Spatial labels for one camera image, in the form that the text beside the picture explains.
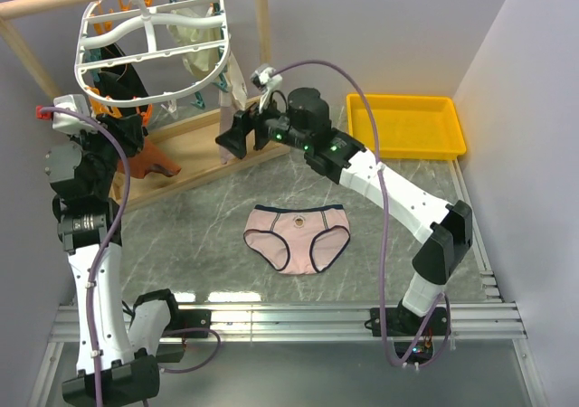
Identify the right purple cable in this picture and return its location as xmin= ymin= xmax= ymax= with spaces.
xmin=271 ymin=60 xmax=452 ymax=366

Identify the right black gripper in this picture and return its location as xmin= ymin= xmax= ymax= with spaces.
xmin=215 ymin=89 xmax=311 ymax=160

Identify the wooden drying rack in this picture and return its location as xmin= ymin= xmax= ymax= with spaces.
xmin=1 ymin=0 xmax=285 ymax=209

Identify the orange clothes peg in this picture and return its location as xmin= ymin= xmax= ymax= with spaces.
xmin=137 ymin=106 xmax=152 ymax=127

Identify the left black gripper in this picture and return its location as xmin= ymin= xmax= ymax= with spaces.
xmin=67 ymin=112 xmax=144 ymax=198

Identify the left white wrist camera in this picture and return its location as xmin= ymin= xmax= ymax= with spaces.
xmin=35 ymin=94 xmax=96 ymax=136

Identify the black underwear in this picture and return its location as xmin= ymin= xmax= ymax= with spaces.
xmin=95 ymin=43 xmax=152 ymax=117

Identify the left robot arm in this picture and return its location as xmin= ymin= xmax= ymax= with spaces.
xmin=37 ymin=107 xmax=211 ymax=406

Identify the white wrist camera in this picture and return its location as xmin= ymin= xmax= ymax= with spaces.
xmin=250 ymin=63 xmax=282 ymax=109
xmin=35 ymin=94 xmax=96 ymax=136

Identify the white clip hanger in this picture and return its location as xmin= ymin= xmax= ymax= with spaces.
xmin=74 ymin=0 xmax=231 ymax=108

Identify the purple cable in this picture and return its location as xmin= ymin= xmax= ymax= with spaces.
xmin=271 ymin=60 xmax=452 ymax=366
xmin=52 ymin=106 xmax=222 ymax=407

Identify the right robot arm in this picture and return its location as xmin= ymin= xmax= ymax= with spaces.
xmin=215 ymin=88 xmax=473 ymax=336

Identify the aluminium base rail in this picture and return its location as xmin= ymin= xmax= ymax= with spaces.
xmin=28 ymin=301 xmax=547 ymax=406

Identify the white beige underwear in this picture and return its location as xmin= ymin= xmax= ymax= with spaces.
xmin=219 ymin=52 xmax=248 ymax=109

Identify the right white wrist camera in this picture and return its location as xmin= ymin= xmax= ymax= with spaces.
xmin=250 ymin=63 xmax=282 ymax=109

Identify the pale green underwear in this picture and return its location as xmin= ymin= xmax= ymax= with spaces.
xmin=166 ymin=6 xmax=223 ymax=82

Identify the yellow plastic tray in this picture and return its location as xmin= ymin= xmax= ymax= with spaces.
xmin=366 ymin=94 xmax=467 ymax=161

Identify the pink underwear navy trim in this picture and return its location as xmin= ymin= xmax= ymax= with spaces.
xmin=243 ymin=204 xmax=351 ymax=276

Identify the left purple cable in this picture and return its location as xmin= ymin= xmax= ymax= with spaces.
xmin=52 ymin=106 xmax=222 ymax=407

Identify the teal clothes peg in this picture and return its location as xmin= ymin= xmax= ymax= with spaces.
xmin=190 ymin=91 xmax=205 ymax=110

